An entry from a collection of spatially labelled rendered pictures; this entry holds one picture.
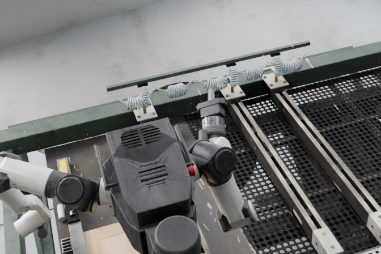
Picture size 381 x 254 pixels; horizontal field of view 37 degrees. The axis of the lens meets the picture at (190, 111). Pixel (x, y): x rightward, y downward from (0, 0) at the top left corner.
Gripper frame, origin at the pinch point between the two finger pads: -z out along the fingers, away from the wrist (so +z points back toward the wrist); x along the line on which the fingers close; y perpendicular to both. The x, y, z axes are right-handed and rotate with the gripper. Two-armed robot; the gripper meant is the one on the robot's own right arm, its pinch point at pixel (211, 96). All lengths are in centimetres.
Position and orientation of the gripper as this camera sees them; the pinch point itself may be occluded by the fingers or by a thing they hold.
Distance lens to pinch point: 220.0
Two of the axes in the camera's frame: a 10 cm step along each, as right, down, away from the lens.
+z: 0.4, 8.7, -4.8
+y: 4.8, 4.1, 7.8
